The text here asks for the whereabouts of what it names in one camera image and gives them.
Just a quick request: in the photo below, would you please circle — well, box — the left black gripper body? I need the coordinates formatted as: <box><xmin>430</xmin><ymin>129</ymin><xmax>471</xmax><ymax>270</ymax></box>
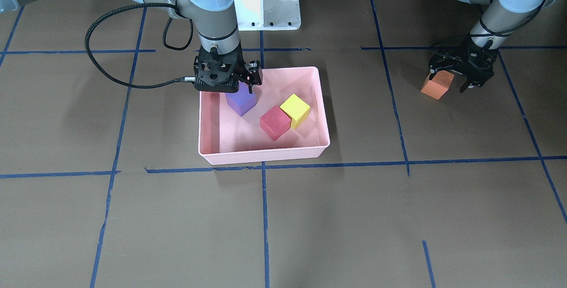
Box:
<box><xmin>451</xmin><ymin>36</ymin><xmax>497</xmax><ymax>74</ymax></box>

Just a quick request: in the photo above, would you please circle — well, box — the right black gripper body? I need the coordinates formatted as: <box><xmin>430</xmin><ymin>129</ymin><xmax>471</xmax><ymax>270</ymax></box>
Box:
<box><xmin>193</xmin><ymin>45</ymin><xmax>249</xmax><ymax>93</ymax></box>

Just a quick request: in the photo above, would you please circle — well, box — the purple foam block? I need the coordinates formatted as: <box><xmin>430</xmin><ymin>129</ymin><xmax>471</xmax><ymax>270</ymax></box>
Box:
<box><xmin>225</xmin><ymin>82</ymin><xmax>258</xmax><ymax>117</ymax></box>

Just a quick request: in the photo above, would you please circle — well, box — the orange foam block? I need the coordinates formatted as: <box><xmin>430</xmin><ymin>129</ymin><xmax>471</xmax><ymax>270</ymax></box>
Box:
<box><xmin>420</xmin><ymin>70</ymin><xmax>455</xmax><ymax>100</ymax></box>

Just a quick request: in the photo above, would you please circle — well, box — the red foam block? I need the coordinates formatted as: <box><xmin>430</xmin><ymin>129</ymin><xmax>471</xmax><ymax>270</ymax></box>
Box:
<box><xmin>260</xmin><ymin>106</ymin><xmax>291</xmax><ymax>141</ymax></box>

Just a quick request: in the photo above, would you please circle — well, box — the yellow foam block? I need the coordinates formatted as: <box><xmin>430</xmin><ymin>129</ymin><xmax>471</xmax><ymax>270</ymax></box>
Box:
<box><xmin>280</xmin><ymin>94</ymin><xmax>311</xmax><ymax>130</ymax></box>

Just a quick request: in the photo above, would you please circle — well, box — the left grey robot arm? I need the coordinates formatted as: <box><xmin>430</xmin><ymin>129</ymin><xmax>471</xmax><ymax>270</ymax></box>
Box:
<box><xmin>428</xmin><ymin>0</ymin><xmax>557</xmax><ymax>92</ymax></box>

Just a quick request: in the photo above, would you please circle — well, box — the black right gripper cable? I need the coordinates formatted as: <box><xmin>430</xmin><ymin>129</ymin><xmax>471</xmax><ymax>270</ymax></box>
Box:
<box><xmin>84</xmin><ymin>3</ymin><xmax>198</xmax><ymax>90</ymax></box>

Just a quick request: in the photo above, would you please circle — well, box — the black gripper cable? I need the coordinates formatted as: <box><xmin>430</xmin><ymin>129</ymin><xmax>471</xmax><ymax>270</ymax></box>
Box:
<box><xmin>432</xmin><ymin>0</ymin><xmax>557</xmax><ymax>49</ymax></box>
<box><xmin>84</xmin><ymin>3</ymin><xmax>198</xmax><ymax>90</ymax></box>

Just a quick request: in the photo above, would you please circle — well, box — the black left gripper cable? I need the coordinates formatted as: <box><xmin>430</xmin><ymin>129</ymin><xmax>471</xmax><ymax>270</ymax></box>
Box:
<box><xmin>432</xmin><ymin>0</ymin><xmax>557</xmax><ymax>49</ymax></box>

